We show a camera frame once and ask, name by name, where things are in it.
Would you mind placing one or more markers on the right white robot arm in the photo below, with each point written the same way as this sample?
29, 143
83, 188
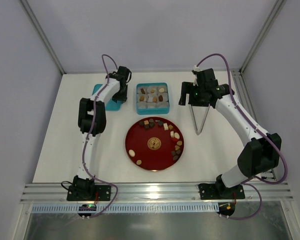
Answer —
260, 148

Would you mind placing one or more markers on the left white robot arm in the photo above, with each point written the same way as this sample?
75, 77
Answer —
92, 123

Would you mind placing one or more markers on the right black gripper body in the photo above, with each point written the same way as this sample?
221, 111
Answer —
198, 102

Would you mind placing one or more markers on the aluminium rail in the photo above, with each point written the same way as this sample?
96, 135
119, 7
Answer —
149, 192

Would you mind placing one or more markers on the white heart chocolate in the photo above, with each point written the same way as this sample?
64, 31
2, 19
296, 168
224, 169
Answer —
161, 90

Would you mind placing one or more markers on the teal tin box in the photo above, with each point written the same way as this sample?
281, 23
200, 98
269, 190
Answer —
148, 103

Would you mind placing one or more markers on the right black mount plate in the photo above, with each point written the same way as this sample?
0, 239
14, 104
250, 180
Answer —
217, 191

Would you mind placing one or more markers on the red round tray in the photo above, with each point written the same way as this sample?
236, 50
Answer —
154, 146

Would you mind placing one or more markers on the teal tin lid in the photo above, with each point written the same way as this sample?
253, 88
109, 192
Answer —
111, 106

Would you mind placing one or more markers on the right frame post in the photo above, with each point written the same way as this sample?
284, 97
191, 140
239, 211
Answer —
262, 34

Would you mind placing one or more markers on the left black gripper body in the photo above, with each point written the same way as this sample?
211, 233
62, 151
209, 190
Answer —
120, 96

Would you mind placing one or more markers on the dark striped square chocolate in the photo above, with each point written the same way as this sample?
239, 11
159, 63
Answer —
147, 126

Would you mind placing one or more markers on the tan round chocolate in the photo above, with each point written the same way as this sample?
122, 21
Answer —
139, 162

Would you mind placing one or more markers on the metal tongs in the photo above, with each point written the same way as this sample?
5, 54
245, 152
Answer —
199, 117

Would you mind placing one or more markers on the white block chocolate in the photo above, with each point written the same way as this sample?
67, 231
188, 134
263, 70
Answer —
165, 125

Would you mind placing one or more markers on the left frame post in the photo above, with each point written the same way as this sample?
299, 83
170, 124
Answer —
41, 34

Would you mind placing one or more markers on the black mount plate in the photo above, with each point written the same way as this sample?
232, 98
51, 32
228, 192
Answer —
217, 191
90, 193

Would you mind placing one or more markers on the frame post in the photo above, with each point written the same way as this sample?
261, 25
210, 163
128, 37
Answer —
262, 34
41, 34

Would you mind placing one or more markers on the slotted cable duct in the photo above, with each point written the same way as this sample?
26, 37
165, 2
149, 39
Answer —
159, 207

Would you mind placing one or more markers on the left black mount plate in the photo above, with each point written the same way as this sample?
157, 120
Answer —
90, 193

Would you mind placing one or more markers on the white round swirl chocolate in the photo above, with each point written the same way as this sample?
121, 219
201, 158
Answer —
131, 153

